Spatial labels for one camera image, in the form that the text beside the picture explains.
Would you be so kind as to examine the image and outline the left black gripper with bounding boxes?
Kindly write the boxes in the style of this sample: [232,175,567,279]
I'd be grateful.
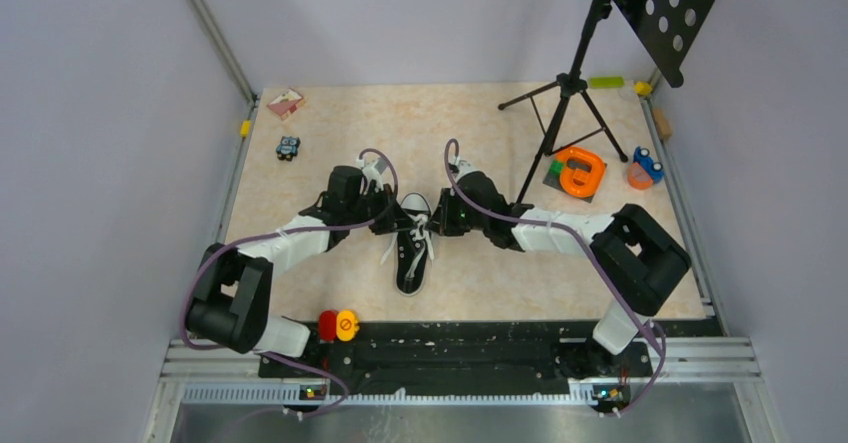
[346,183,417,235]

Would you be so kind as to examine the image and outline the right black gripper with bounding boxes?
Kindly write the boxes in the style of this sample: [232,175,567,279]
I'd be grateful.
[426,188,489,237]

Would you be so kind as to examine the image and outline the white shoelace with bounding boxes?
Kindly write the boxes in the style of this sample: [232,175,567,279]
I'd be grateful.
[379,212,435,296]

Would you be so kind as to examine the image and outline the black white canvas sneaker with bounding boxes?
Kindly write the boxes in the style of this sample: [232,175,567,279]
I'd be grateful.
[395,192,434,296]

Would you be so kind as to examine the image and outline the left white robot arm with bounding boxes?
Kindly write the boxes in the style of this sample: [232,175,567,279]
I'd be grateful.
[180,159,399,377]

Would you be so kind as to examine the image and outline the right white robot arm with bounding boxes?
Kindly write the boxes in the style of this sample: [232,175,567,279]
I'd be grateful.
[428,171,692,375]

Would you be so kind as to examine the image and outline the blue owl toy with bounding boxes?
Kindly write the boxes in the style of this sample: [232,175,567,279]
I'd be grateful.
[276,136,301,161]

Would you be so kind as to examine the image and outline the pink red box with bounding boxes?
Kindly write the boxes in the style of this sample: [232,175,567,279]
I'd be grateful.
[266,88,305,121]

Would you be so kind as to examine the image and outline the red yellow emergency button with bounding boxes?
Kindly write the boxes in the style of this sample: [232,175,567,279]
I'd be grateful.
[318,309,360,342]

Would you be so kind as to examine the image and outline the blue orange toy car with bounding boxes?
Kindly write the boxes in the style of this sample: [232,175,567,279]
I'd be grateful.
[627,146,665,190]

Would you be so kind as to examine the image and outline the green block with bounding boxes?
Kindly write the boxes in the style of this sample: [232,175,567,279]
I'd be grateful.
[588,76,626,89]

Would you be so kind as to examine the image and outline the yellow corner block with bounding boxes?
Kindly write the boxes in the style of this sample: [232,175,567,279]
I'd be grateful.
[633,81,654,97]

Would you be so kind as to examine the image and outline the wooden block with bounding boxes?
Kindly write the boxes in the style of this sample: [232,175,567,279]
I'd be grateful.
[652,108,673,142]

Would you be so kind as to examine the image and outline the black music stand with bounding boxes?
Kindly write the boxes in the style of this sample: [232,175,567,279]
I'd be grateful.
[498,0,735,209]

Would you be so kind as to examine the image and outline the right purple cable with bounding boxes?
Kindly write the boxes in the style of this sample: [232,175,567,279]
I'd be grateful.
[442,138,668,416]

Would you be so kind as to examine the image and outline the purple cable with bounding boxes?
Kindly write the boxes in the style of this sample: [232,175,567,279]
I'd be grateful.
[180,148,400,421]
[442,138,668,416]

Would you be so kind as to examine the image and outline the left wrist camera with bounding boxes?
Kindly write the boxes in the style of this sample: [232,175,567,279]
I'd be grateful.
[356,157,387,193]

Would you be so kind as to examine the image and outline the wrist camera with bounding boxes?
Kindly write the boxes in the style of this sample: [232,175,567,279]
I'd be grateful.
[356,157,387,193]
[448,157,478,182]

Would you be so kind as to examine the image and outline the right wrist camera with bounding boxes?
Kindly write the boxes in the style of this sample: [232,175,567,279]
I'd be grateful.
[448,157,478,182]

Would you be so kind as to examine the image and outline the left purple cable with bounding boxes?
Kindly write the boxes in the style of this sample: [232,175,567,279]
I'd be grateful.
[180,148,400,421]

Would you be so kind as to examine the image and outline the orange ring toy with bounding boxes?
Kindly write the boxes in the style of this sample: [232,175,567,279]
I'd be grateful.
[543,146,607,202]

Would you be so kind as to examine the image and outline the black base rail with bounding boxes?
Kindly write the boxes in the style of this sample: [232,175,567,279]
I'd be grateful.
[258,315,723,398]

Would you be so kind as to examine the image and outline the white cable duct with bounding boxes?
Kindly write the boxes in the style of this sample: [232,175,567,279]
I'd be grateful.
[182,384,598,406]

